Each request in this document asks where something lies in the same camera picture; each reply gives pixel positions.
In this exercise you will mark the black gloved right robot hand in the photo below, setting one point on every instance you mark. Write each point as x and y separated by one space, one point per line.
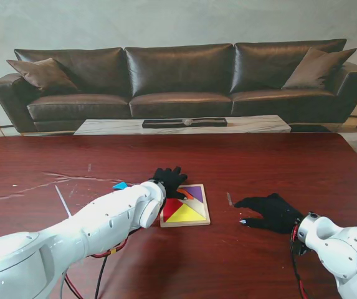
279 213

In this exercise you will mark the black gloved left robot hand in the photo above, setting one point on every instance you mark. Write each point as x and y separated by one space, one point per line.
169 180

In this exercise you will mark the orange tangram parallelogram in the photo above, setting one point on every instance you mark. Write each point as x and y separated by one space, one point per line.
190 195

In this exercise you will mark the red large tangram triangle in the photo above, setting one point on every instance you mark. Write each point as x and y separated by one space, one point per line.
172 207

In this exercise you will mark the purple medium tangram triangle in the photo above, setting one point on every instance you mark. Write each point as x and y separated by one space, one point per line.
195 193

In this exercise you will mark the yellow large tangram triangle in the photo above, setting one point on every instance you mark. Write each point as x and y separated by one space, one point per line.
187 215

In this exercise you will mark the blue small tangram triangle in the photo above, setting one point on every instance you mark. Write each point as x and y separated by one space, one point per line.
120 186

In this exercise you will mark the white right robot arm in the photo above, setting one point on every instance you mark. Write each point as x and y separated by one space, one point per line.
343 249

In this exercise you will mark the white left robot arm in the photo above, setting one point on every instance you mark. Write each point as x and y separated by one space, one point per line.
88 227

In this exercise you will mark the wooden square puzzle tray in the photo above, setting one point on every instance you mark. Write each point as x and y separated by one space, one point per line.
204 215

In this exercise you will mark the long black decorative tray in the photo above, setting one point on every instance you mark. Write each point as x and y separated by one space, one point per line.
165 124

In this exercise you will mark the glass ball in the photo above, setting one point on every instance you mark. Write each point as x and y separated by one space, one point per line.
187 121

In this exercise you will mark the marble coffee table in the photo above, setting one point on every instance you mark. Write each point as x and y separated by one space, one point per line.
109 126

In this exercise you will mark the dark brown leather sofa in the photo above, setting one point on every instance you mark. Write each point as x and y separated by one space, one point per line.
181 78

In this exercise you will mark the thin white strip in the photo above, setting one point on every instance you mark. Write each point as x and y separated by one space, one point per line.
63 201

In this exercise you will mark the brown sofa cushion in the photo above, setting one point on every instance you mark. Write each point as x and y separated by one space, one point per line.
318 70
44 76

